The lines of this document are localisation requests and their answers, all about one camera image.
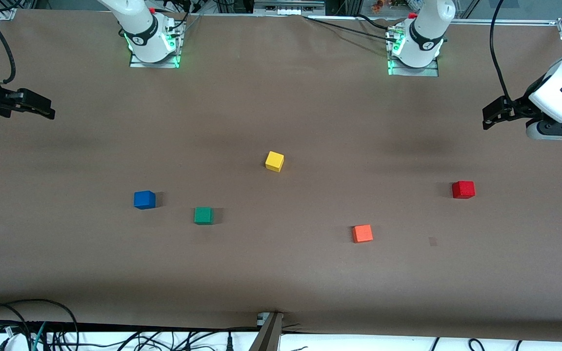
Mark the red cube block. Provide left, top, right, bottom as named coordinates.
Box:
left=452, top=181, right=476, bottom=199

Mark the blue cube block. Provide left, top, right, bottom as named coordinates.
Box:
left=134, top=191, right=156, bottom=210

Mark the orange cube block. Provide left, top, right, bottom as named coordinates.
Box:
left=352, top=224, right=374, bottom=243

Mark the yellow cube block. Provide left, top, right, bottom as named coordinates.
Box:
left=265, top=151, right=284, bottom=173

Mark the grey power strip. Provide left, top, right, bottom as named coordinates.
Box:
left=254, top=0, right=325, bottom=15

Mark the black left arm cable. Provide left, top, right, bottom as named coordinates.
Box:
left=489, top=0, right=516, bottom=105

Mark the aluminium frame rail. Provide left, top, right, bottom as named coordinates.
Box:
left=444, top=19, right=562, bottom=26

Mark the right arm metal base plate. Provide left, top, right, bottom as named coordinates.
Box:
left=130, top=22, right=184, bottom=69

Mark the short black table cable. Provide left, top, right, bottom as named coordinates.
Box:
left=357, top=14, right=394, bottom=31

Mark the long black table cable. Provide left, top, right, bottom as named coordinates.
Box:
left=303, top=16, right=399, bottom=43

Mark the black looping floor cable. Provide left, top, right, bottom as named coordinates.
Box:
left=0, top=299, right=79, bottom=351

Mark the teal cable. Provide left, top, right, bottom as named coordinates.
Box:
left=31, top=322, right=47, bottom=351

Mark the grey metal post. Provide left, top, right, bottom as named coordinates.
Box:
left=249, top=312, right=284, bottom=351

